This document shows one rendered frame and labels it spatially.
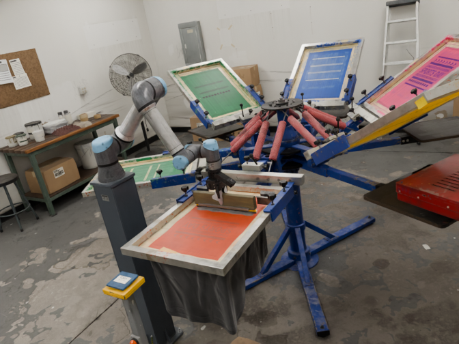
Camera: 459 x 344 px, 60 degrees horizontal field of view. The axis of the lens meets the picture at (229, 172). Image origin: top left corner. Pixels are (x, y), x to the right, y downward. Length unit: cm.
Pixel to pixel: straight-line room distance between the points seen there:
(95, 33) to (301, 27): 309
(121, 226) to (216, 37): 493
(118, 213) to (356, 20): 453
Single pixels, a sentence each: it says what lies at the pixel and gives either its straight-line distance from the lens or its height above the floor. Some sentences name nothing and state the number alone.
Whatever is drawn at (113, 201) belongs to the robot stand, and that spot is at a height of 109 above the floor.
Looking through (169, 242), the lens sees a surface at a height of 95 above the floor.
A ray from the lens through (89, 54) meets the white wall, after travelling 659.
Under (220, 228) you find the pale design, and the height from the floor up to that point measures 95.
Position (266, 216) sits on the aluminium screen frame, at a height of 99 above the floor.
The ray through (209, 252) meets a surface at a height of 95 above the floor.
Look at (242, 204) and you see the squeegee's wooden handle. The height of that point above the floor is 101.
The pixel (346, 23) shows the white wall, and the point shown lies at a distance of 604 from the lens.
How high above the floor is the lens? 195
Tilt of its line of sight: 21 degrees down
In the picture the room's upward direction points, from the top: 10 degrees counter-clockwise
